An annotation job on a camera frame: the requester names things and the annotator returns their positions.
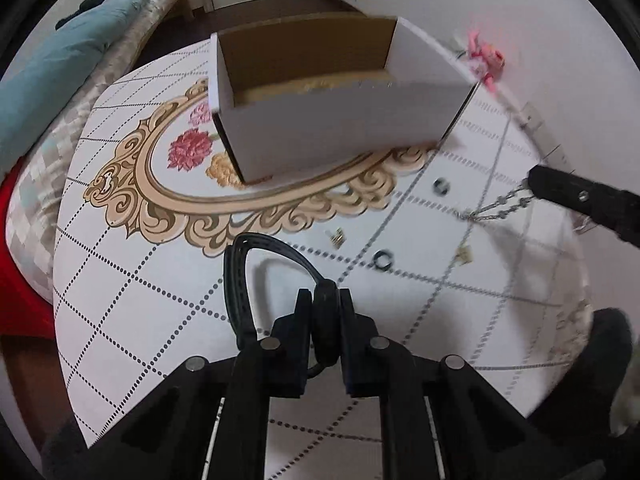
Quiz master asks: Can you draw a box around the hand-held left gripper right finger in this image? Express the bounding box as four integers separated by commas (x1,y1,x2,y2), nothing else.
339,287,598,480

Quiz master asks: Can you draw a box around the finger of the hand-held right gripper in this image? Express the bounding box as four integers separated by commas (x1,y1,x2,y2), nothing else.
527,163,640,249

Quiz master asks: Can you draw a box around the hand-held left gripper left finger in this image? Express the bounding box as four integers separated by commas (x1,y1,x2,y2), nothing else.
42,287,312,480

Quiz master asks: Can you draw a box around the silver chain necklace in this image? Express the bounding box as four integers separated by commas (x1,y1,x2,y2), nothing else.
456,179,537,224

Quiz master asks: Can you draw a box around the black headband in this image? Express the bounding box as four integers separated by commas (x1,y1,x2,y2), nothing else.
223,233,342,377

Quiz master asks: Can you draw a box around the white cardboard box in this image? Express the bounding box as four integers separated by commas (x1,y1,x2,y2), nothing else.
207,14,482,185

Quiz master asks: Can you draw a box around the pink hair clip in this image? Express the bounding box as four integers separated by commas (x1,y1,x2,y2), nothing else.
465,30,507,93

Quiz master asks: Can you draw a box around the red cloth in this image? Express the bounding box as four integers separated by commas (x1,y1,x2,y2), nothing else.
0,157,57,343

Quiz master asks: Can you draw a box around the checkered grey quilt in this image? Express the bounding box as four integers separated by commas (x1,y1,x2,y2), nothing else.
4,0,187,306

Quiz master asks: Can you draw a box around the light blue blanket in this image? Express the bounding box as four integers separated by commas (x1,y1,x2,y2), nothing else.
0,0,200,160

